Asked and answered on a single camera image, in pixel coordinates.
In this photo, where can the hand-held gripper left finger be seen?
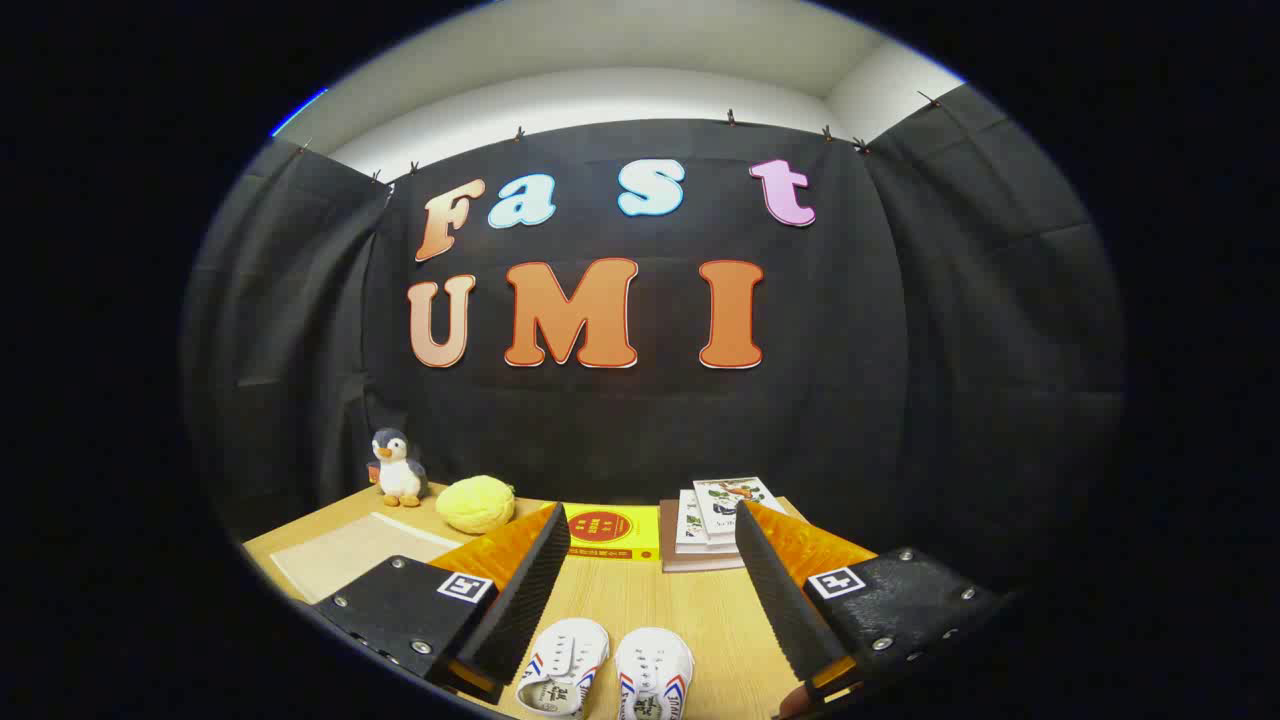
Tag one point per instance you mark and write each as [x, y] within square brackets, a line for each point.
[525, 600]

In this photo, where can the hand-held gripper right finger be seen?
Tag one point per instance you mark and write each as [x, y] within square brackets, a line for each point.
[785, 600]

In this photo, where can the white canvas shoe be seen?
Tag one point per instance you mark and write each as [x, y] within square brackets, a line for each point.
[565, 660]
[652, 670]

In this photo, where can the cream fabric storage box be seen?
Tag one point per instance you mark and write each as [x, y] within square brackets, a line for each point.
[350, 550]

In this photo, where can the yellow round plush toy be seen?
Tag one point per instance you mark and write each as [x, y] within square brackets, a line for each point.
[475, 505]

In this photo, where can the yellow book with red circle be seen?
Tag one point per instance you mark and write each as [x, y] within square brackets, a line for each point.
[612, 527]

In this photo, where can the white book with floral cover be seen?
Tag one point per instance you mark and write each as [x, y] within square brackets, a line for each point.
[730, 497]

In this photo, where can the white book with leaf print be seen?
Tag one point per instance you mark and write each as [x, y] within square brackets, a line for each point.
[688, 520]

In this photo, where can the penguin plush toy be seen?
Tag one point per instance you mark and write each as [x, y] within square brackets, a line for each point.
[402, 478]

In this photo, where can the black backdrop cloth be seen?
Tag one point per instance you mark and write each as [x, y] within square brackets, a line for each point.
[640, 430]

